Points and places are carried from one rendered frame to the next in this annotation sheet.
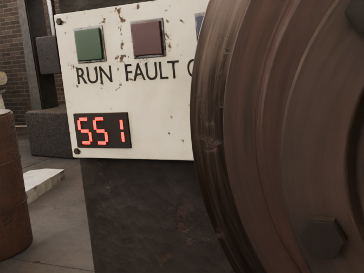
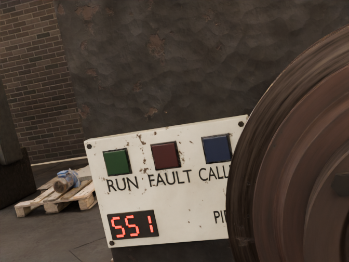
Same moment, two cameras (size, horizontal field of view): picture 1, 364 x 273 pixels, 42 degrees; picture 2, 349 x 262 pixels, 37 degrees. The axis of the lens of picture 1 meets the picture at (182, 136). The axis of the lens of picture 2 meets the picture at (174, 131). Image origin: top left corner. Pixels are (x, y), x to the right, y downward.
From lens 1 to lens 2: 30 cm
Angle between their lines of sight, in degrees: 9
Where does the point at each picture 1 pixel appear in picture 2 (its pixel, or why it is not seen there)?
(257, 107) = (275, 220)
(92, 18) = (117, 143)
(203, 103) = (235, 215)
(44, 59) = not seen: outside the picture
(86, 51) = (115, 167)
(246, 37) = (264, 179)
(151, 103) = (172, 201)
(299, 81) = (310, 218)
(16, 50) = not seen: outside the picture
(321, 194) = not seen: outside the picture
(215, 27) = (239, 170)
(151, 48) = (170, 162)
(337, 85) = (331, 219)
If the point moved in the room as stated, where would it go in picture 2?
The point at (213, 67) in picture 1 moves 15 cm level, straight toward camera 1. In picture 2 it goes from (240, 194) to (278, 237)
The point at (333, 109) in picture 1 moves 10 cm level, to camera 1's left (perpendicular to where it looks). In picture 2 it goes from (330, 231) to (235, 257)
